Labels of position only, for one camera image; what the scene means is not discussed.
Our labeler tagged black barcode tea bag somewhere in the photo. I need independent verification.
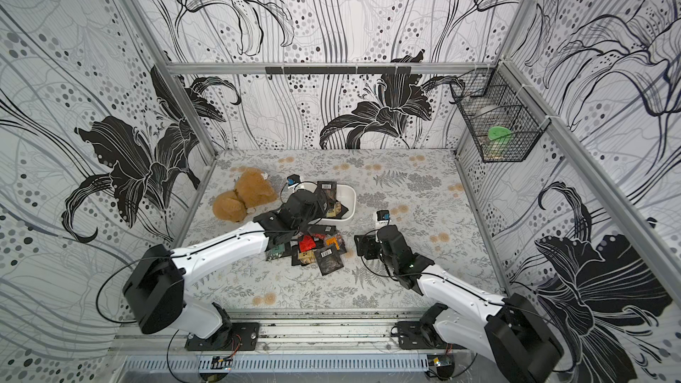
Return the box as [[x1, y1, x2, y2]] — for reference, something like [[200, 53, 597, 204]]
[[317, 181, 337, 204]]

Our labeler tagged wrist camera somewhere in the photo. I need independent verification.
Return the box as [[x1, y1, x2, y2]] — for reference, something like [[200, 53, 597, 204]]
[[287, 174, 301, 189], [375, 209, 391, 229]]

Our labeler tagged red tea bag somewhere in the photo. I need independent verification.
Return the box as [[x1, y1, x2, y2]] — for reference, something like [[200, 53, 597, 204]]
[[298, 235, 317, 253]]

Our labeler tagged brown teddy bear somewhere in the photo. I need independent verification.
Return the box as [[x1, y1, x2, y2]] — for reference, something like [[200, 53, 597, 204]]
[[212, 168, 278, 223]]

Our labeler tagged white storage box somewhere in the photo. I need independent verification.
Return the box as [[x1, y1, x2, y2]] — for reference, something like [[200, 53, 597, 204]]
[[294, 181, 356, 224]]

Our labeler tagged black wire basket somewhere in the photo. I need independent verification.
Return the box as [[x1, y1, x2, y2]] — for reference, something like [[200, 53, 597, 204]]
[[449, 67, 544, 163]]

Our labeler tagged green lid in basket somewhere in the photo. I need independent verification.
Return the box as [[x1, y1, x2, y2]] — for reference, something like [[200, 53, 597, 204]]
[[488, 126, 514, 145]]

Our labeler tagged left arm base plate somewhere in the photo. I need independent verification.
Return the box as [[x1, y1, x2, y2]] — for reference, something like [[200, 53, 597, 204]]
[[184, 322, 261, 353]]

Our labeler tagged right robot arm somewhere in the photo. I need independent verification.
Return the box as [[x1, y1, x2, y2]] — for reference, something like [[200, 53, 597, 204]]
[[355, 225, 564, 382]]

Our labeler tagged orange label tea bag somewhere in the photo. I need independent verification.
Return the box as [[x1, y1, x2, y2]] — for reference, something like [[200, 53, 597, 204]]
[[325, 235, 347, 255]]

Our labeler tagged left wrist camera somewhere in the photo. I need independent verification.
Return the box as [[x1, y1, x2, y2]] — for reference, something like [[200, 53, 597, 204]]
[[287, 174, 301, 189]]

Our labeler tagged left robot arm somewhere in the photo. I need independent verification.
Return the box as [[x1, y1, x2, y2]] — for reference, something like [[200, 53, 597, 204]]
[[112, 188, 328, 339]]

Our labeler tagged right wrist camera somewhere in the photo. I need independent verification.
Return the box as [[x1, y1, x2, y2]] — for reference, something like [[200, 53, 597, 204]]
[[375, 209, 391, 229]]

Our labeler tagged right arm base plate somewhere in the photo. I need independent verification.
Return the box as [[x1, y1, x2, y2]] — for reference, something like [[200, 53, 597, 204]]
[[390, 321, 465, 350]]

